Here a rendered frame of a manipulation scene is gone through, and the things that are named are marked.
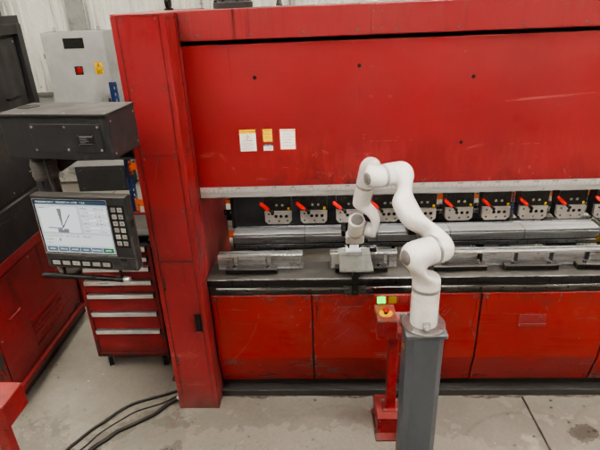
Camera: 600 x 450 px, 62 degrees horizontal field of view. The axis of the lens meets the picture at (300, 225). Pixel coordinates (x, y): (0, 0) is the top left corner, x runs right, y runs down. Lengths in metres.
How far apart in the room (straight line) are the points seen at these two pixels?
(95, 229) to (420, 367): 1.56
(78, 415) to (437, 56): 2.97
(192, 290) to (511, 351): 1.92
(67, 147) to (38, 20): 5.36
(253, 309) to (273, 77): 1.32
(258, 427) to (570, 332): 1.92
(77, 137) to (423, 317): 1.63
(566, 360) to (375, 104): 1.95
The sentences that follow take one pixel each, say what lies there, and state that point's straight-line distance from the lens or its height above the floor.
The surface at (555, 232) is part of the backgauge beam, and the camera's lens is 3.46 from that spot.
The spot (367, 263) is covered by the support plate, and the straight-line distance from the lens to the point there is 2.77.
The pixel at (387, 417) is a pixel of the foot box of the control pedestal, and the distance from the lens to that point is 3.13.
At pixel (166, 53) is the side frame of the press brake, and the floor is 2.13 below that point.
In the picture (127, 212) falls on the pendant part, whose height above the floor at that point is 1.53.
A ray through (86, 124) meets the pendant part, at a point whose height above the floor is 1.90.
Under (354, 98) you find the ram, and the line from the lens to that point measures 2.63.
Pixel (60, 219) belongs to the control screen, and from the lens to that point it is 2.46.
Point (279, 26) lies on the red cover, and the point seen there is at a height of 2.21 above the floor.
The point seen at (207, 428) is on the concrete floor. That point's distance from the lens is 3.31.
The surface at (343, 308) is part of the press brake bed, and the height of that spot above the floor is 0.67.
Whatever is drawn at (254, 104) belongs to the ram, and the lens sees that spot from 2.65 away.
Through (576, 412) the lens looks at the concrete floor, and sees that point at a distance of 3.63.
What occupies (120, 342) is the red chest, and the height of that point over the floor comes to 0.24.
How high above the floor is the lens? 2.34
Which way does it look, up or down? 25 degrees down
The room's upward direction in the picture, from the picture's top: 2 degrees counter-clockwise
